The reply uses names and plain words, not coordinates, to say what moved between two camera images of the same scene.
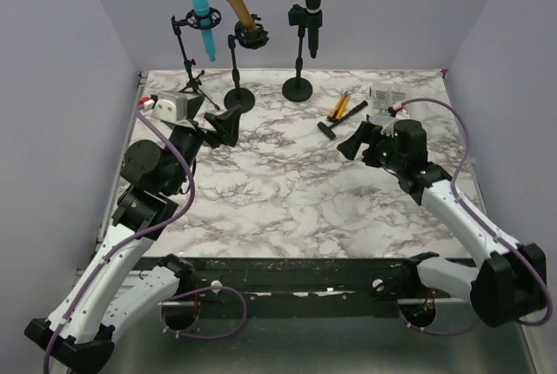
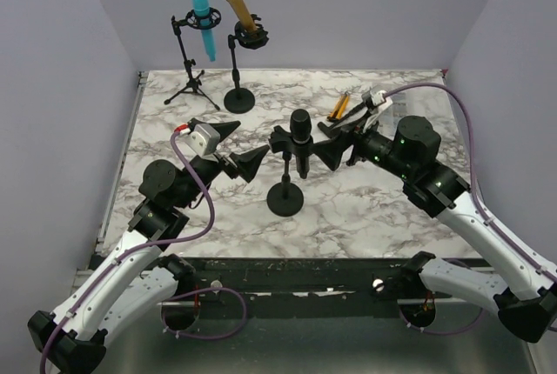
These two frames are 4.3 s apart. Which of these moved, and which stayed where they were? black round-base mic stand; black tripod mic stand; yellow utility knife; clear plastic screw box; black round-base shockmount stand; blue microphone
Moved: clear plastic screw box; black round-base mic stand
Stayed: black round-base shockmount stand; yellow utility knife; blue microphone; black tripod mic stand
